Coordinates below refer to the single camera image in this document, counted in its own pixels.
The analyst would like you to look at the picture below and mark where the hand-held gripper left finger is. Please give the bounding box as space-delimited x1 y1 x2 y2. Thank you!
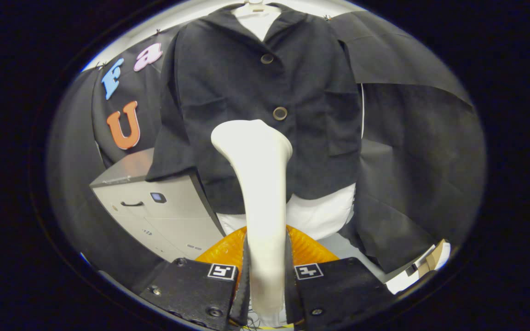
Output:
138 225 250 331

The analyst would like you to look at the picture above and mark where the white garment steamer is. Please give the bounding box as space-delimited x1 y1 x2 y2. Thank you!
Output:
211 120 293 319

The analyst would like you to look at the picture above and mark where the black jacket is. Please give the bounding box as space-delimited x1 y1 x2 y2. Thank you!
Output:
146 4 362 214

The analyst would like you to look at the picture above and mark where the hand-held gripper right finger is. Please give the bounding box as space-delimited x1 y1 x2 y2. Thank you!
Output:
285 225 392 327

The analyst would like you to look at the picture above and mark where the grey cabinet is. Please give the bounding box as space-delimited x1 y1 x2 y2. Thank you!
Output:
89 148 226 263

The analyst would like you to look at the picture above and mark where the white box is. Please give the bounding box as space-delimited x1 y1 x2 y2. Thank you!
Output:
385 243 452 295

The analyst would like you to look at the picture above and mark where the brown cardboard piece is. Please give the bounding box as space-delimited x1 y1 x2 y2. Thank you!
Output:
415 239 446 273

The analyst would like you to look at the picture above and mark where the white mannequin torso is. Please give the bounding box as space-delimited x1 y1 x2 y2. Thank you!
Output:
217 0 357 240

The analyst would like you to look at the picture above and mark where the black backdrop cloth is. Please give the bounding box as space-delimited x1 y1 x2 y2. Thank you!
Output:
46 9 486 295

